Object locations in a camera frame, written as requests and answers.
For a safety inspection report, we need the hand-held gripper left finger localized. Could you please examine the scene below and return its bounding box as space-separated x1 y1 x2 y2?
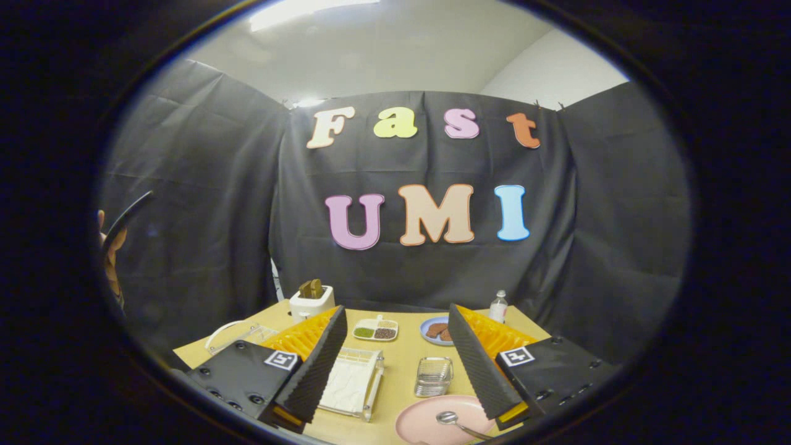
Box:
185 305 349 433

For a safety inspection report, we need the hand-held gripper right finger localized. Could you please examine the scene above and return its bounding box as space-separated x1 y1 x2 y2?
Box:
448 303 620 431

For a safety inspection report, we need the clear white dish rack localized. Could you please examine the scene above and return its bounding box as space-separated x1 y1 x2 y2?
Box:
318 347 385 423

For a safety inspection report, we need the clear glass basket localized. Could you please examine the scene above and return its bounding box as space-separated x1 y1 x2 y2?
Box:
414 357 454 397

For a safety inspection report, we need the metal spoon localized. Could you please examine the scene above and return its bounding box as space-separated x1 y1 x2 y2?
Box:
436 411 495 441

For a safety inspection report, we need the pink plate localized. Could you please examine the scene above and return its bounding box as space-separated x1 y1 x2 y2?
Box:
395 395 498 445

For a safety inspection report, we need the blue plate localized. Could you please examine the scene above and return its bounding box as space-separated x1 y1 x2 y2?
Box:
420 316 453 347

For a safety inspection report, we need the white toaster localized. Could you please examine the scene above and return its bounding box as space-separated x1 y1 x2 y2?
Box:
289 286 336 320

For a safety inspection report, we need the white sectioned tray of beans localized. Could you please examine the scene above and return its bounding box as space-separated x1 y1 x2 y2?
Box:
352 315 399 342

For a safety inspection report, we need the black backdrop cloth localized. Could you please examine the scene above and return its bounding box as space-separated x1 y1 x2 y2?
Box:
99 59 692 365

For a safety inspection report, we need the black curved object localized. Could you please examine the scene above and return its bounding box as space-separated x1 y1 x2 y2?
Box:
102 190 155 254

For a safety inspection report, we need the clear container with white handle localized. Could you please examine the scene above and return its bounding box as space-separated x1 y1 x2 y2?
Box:
205 320 279 356

